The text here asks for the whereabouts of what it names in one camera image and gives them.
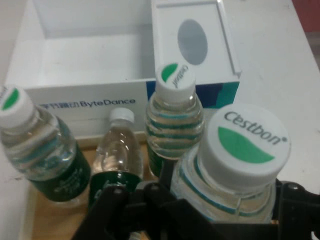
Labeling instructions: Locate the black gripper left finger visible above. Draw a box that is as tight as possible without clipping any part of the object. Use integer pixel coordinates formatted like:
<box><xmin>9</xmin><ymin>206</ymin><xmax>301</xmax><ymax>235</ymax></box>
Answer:
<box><xmin>77</xmin><ymin>159</ymin><xmax>214</xmax><ymax>240</ymax></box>

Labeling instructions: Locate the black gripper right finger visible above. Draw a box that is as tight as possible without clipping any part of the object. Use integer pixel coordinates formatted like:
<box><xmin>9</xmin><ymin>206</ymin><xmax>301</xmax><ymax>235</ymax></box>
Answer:
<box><xmin>271</xmin><ymin>178</ymin><xmax>320</xmax><ymax>240</ymax></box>

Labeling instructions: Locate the green label water bottle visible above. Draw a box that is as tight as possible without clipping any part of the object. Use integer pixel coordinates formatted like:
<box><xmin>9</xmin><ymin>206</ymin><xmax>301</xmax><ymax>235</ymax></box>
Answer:
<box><xmin>144</xmin><ymin>61</ymin><xmax>205</xmax><ymax>178</ymax></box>
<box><xmin>88</xmin><ymin>107</ymin><xmax>145</xmax><ymax>208</ymax></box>
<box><xmin>169</xmin><ymin>103</ymin><xmax>292</xmax><ymax>225</ymax></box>
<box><xmin>0</xmin><ymin>84</ymin><xmax>92</xmax><ymax>210</ymax></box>

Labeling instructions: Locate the wooden tray with cream rim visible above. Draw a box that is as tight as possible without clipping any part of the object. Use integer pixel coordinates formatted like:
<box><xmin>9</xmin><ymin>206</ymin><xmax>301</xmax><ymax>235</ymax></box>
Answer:
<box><xmin>23</xmin><ymin>136</ymin><xmax>166</xmax><ymax>240</ymax></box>

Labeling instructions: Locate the white and blue cardboard box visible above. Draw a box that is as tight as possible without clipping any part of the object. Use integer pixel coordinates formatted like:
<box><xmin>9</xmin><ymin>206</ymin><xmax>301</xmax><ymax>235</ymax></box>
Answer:
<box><xmin>4</xmin><ymin>0</ymin><xmax>243</xmax><ymax>141</ymax></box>

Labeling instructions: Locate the orange box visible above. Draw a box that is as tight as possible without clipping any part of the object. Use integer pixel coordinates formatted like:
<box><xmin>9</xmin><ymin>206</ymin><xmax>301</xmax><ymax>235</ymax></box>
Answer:
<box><xmin>293</xmin><ymin>0</ymin><xmax>320</xmax><ymax>68</ymax></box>

